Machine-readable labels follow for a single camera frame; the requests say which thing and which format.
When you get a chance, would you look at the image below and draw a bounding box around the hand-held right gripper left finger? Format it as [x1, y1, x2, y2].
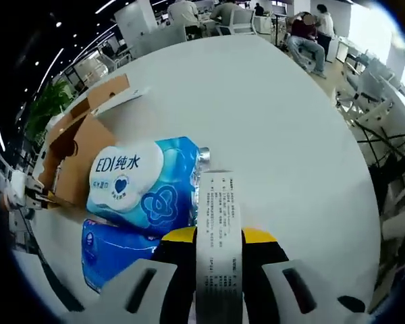
[99, 226, 198, 324]

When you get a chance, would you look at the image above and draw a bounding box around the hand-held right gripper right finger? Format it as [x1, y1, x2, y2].
[241, 227, 329, 324]

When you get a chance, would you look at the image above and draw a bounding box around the white rectangular carton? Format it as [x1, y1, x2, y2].
[193, 168, 246, 324]

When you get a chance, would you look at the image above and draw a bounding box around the blue soft tissue pack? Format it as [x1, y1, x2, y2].
[80, 217, 167, 294]

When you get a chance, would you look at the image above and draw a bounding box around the brown cardboard shoe box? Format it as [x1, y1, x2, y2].
[36, 74, 133, 211]

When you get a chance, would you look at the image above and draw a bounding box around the soft wet wipes pouch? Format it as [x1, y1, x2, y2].
[86, 136, 213, 236]

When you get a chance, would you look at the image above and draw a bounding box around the potted green plant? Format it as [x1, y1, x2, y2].
[25, 80, 72, 142]

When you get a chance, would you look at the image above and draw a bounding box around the black oval desk object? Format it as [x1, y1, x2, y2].
[336, 296, 366, 315]

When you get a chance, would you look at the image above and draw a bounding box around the white pillar cabinet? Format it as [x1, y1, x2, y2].
[113, 0, 160, 58]

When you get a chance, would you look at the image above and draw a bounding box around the white office chair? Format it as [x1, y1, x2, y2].
[229, 8, 257, 35]
[335, 59, 398, 117]

